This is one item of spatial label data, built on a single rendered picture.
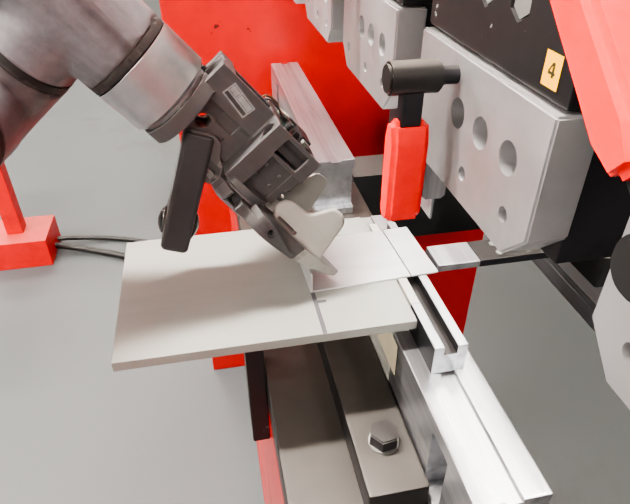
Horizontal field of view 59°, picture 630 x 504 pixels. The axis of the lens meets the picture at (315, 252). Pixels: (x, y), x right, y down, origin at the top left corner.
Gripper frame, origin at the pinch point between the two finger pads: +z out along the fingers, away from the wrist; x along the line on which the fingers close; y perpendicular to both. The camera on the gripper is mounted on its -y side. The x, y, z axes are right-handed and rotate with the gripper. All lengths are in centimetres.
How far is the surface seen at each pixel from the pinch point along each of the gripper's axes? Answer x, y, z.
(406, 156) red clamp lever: -17.6, 13.3, -12.9
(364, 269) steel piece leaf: -2.2, 2.7, 3.9
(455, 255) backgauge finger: -2.1, 10.2, 10.0
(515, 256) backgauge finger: -3.4, 14.7, 13.9
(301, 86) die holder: 62, 5, 10
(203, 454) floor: 53, -81, 64
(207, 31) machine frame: 84, -4, -6
